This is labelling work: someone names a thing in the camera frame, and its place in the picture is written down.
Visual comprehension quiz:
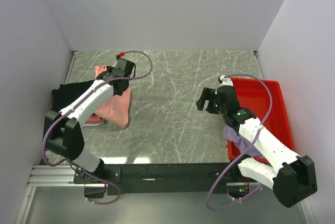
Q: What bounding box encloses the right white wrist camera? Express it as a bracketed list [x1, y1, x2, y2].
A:
[218, 75, 233, 86]

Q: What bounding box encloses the folded black t shirt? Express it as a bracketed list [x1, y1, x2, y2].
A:
[51, 80, 94, 112]

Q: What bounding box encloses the red plastic bin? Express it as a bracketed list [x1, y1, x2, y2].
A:
[231, 77, 295, 151]

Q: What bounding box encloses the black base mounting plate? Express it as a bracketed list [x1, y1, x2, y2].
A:
[73, 163, 255, 199]

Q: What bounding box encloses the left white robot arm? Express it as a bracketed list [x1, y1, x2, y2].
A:
[42, 57, 143, 183]

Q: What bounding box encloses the salmon pink t shirt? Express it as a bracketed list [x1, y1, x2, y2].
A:
[91, 64, 132, 129]

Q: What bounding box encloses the lavender t shirt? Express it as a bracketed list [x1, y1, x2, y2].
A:
[224, 125, 264, 158]

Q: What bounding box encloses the folded pink t shirt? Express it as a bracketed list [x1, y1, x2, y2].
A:
[84, 115, 104, 127]

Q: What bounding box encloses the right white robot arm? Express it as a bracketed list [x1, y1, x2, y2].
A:
[196, 76, 318, 208]

